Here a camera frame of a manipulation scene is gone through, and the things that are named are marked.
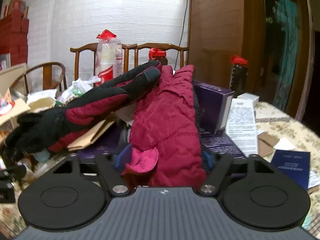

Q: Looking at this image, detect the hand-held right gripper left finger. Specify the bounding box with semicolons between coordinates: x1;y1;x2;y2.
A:
53;144;133;197

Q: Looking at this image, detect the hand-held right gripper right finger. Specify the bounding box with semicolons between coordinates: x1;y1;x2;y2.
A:
197;150;274;197

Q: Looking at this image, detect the maroon quilted glove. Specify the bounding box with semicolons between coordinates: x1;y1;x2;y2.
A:
121;64;208;187

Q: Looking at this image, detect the flat brown cardboard sheet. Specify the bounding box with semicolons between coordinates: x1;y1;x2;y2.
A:
67;119;117;152

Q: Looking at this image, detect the long white printed receipt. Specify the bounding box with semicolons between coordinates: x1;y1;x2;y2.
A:
225;98;258;157

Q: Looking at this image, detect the upright purple box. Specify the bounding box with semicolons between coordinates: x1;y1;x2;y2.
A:
194;80;235;134

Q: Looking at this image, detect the small brown cardboard piece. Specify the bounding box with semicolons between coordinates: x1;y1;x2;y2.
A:
257;132;279;157

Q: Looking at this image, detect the black and maroon glove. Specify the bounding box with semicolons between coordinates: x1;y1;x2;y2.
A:
5;60;162;160

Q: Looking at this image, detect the small white box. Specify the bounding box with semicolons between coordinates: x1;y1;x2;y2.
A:
237;92;259;107

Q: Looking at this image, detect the small white card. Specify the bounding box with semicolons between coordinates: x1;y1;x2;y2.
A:
274;137;297;153

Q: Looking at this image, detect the white plastic bag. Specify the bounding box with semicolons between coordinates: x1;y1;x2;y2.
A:
57;76;102;103

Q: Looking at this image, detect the dark blue booklet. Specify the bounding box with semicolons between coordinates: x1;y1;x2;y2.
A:
271;149;311;190

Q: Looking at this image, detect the dark bottle with red lid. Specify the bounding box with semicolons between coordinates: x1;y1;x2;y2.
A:
229;55;248;96
149;48;168;67

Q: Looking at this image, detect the cream paper bowl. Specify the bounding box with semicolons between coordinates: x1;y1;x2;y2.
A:
26;90;58;113

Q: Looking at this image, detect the clear red-lidded jar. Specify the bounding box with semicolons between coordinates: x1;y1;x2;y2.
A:
94;29;124;87

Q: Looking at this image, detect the white paper sheet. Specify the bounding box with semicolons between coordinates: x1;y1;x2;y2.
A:
307;169;320;189

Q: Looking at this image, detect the round-back wooden chair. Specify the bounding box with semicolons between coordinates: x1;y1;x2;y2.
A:
24;62;67;93

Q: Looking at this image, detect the straight-back wooden chair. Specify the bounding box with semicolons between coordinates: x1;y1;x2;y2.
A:
70;42;137;80
136;43;190;70

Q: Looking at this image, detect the black device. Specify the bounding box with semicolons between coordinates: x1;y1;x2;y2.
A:
0;171;26;203

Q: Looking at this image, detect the teal hanging cloth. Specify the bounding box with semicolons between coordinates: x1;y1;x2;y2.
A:
272;0;300;110

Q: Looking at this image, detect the tall wooden cabinet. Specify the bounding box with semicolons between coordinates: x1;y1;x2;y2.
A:
187;0;314;120

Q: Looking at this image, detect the open cardboard box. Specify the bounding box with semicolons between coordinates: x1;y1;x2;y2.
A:
0;64;31;126

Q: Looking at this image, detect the stack of red boxes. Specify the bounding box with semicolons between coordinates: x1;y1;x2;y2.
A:
0;0;30;67

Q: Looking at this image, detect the black wall cable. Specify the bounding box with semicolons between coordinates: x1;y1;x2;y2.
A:
175;0;193;68

